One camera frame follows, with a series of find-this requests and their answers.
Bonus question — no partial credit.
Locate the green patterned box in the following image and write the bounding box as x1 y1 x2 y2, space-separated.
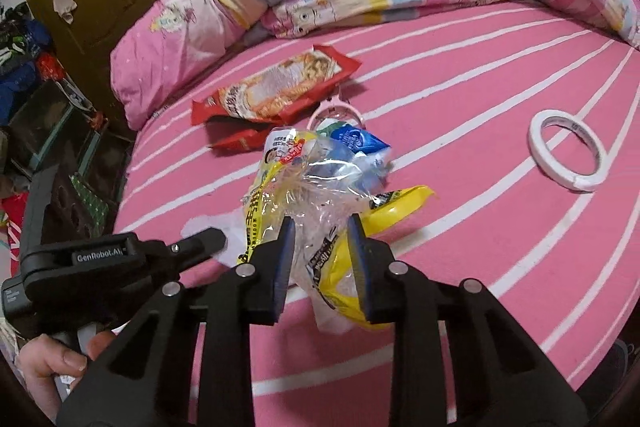
70 174 111 223

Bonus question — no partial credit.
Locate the white tape roll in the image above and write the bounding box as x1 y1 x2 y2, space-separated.
529 109 608 192

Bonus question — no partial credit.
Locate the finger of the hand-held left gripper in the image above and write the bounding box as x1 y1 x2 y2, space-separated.
145 228 227 279

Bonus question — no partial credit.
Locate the pink plastic ring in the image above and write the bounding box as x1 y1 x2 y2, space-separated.
306 94 368 132

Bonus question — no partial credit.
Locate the red snack packet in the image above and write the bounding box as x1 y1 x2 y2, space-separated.
191 46 362 125

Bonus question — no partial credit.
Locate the brown wooden door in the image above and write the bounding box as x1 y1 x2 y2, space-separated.
16 0 166 142

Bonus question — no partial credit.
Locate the small red wrapper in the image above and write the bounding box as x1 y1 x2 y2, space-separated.
210 127 273 152

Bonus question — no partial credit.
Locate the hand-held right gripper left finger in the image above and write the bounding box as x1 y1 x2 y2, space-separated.
56 216 297 427

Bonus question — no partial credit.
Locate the pink printed pillow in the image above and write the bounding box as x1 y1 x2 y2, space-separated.
110 0 261 130

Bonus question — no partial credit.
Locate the blue white plastic packet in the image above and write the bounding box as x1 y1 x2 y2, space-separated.
320 119 393 198

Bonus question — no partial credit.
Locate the white hanging cloth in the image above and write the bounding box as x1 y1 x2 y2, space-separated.
52 0 77 25

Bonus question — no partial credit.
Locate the red bag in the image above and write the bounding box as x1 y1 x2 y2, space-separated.
0 194 31 258

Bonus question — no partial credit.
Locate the yellow clear plastic packet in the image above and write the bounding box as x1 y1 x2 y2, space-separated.
239 127 436 330

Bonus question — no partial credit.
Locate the cluttered storage rack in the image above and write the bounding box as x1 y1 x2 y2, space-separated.
0 2 131 233

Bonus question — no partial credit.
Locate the person's left hand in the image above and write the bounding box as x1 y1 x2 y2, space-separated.
15 331 119 414

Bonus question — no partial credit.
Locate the white tissue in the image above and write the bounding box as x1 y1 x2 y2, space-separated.
181 212 251 265

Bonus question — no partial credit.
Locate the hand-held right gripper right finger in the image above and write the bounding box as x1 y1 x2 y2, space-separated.
346 213 588 427

